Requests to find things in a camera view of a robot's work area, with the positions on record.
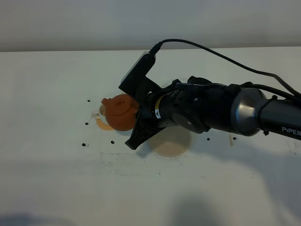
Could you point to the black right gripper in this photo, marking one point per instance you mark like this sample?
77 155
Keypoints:
156 111

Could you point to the brown clay teapot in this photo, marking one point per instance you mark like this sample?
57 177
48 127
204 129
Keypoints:
120 112

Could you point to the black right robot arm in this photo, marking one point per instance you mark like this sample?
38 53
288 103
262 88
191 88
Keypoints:
200 105

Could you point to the beige round teapot coaster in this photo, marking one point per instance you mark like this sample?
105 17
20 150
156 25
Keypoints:
171 141

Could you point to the orange coaster near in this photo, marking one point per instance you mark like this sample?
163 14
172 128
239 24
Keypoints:
103 126

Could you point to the white teacup near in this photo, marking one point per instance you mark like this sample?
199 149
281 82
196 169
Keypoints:
99 113

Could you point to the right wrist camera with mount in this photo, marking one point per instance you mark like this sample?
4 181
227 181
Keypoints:
138 75

